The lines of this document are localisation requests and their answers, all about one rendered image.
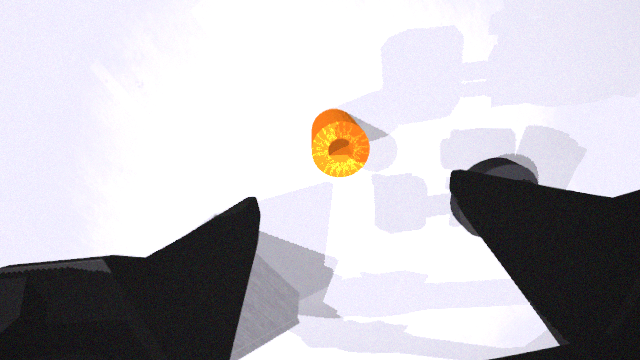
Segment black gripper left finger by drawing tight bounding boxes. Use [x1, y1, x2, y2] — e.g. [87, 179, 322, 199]
[0, 196, 260, 360]

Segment orange knob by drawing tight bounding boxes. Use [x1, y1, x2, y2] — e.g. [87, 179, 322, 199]
[311, 109, 370, 177]

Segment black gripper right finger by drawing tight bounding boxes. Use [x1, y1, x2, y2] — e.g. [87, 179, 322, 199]
[449, 169, 640, 345]

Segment dark grey round pedestal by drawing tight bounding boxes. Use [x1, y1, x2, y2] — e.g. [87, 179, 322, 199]
[450, 157, 538, 238]

